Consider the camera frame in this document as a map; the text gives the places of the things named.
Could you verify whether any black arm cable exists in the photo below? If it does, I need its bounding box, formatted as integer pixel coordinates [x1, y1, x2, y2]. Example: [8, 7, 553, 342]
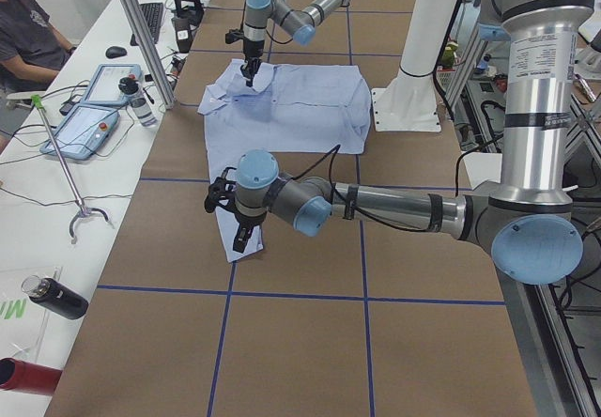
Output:
[276, 144, 506, 235]
[237, 0, 295, 46]

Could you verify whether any lower blue teach pendant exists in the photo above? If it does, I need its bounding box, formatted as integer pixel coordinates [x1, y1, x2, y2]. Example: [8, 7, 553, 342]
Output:
[54, 103, 119, 161]

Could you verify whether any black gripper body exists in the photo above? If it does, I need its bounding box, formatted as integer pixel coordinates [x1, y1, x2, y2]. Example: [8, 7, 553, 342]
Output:
[235, 211, 264, 236]
[243, 39, 262, 63]

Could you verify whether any aluminium frame post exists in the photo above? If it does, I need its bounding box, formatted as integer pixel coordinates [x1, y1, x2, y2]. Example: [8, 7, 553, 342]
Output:
[120, 0, 175, 110]

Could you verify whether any black thermos bottle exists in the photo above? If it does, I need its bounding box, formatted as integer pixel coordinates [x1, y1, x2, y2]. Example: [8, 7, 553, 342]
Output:
[22, 275, 88, 320]

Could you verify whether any black computer mouse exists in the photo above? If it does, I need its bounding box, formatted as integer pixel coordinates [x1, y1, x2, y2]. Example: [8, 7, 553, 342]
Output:
[105, 46, 128, 59]

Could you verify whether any metal reacher grabber tool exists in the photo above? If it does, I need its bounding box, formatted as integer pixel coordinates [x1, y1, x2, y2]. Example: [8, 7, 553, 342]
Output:
[31, 94, 111, 245]

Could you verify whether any seated person grey shirt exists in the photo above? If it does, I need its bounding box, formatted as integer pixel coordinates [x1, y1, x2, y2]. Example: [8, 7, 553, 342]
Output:
[0, 0, 76, 139]

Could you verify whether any black box with label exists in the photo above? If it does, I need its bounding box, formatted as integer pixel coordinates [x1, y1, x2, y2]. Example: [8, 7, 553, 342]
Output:
[172, 16, 193, 54]

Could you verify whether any upper blue teach pendant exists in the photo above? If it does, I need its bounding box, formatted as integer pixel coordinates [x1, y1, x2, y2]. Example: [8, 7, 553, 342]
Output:
[80, 64, 142, 107]

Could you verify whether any light blue striped shirt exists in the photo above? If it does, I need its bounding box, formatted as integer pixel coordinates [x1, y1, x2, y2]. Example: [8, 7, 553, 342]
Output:
[196, 58, 372, 264]

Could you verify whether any blue teach pendant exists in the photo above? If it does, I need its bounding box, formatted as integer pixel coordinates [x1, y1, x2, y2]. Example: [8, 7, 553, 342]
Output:
[54, 103, 119, 161]
[80, 64, 142, 107]

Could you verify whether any clear water bottle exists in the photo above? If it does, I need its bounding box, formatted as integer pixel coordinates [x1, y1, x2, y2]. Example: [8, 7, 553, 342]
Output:
[118, 76, 157, 127]

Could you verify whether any black computer keyboard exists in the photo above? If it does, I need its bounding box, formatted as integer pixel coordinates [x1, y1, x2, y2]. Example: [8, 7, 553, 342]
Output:
[140, 2, 164, 44]

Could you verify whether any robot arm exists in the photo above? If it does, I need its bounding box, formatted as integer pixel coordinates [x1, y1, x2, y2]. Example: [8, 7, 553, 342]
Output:
[226, 0, 594, 285]
[227, 0, 351, 86]

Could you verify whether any red thermos bottle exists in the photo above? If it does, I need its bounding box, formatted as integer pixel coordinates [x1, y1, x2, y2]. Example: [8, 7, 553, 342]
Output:
[1, 358, 62, 396]

